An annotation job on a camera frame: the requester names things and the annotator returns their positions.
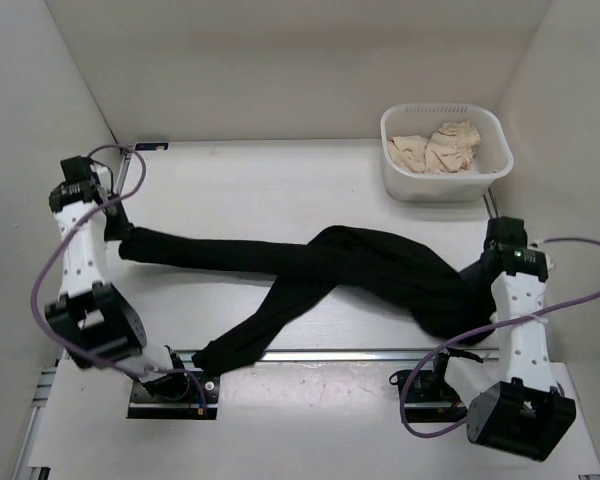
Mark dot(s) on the black trousers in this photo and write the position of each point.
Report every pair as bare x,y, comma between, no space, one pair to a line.
442,301

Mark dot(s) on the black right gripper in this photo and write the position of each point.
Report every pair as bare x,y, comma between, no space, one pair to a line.
487,270

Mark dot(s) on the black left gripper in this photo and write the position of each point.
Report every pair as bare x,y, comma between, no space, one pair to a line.
121,227

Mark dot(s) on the aluminium front rail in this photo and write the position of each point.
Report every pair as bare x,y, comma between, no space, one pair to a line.
341,355

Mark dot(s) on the dark label sticker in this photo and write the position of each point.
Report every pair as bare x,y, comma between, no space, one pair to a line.
152,146

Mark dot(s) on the beige crumpled garment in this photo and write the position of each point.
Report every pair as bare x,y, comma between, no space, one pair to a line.
449,150

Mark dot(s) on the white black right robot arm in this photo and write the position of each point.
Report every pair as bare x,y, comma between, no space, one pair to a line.
520,410

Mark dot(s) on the white plastic basket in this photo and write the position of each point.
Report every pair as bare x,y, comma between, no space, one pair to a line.
492,161

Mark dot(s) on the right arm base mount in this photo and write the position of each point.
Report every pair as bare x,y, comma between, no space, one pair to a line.
430,399

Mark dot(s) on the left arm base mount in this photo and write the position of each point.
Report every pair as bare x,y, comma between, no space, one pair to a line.
180,400

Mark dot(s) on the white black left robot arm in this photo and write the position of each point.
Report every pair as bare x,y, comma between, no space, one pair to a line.
97,324

